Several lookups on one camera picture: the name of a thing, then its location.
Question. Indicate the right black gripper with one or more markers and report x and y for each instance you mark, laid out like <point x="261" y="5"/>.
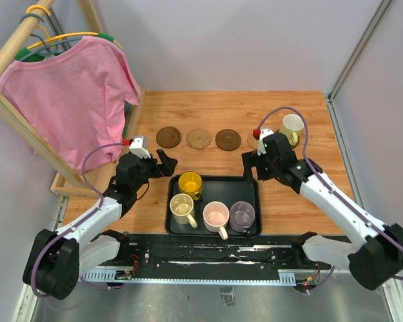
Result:
<point x="251" y="159"/>

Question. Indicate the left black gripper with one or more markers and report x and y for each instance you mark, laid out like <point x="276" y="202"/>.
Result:
<point x="168" y="164"/>

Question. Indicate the woven rattan coaster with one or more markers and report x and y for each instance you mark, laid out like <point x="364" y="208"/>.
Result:
<point x="199" y="138"/>
<point x="253" y="139"/>

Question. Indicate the brown wooden coaster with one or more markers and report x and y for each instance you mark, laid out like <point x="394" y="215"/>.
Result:
<point x="168" y="137"/>
<point x="295" y="146"/>
<point x="228" y="139"/>

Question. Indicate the pale green octagonal mug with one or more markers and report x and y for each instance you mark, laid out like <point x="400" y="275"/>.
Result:
<point x="292" y="126"/>

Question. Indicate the purple mug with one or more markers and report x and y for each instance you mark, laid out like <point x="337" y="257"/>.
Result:
<point x="242" y="216"/>

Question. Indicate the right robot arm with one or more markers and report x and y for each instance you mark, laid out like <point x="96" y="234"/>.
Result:
<point x="373" y="252"/>

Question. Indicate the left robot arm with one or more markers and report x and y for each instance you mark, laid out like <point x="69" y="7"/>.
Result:
<point x="59" y="258"/>

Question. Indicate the yellow glass mug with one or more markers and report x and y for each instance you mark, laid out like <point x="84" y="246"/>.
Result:
<point x="190" y="183"/>

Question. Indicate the black plastic tray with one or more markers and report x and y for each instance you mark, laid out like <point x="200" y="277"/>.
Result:
<point x="227" y="190"/>

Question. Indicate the cream yellow mug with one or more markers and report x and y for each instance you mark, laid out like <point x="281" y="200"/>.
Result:
<point x="182" y="208"/>

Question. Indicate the pink mug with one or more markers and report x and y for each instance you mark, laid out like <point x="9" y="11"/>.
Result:
<point x="216" y="216"/>

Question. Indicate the wooden clothes rack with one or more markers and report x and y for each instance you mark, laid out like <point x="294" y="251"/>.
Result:
<point x="67" y="182"/>

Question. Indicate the pink t-shirt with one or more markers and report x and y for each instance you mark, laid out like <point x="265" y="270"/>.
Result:
<point x="76" y="100"/>

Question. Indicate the grey clothes hanger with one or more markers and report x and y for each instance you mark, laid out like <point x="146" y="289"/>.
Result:
<point x="36" y="58"/>

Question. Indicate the green clothes hanger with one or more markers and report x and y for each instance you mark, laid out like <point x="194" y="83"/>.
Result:
<point x="52" y="49"/>

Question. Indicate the yellow clothes hanger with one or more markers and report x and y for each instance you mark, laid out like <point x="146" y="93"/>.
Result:
<point x="67" y="36"/>

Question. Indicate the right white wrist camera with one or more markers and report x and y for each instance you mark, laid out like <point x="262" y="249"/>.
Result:
<point x="262" y="145"/>

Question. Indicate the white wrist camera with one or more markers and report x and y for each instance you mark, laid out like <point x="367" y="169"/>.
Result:
<point x="138" y="147"/>
<point x="262" y="145"/>

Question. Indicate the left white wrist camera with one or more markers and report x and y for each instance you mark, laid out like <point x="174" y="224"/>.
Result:
<point x="138" y="147"/>

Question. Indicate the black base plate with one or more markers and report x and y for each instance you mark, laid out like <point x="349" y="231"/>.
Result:
<point x="168" y="257"/>

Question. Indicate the aluminium corner post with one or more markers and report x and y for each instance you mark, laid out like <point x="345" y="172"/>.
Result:
<point x="371" y="28"/>

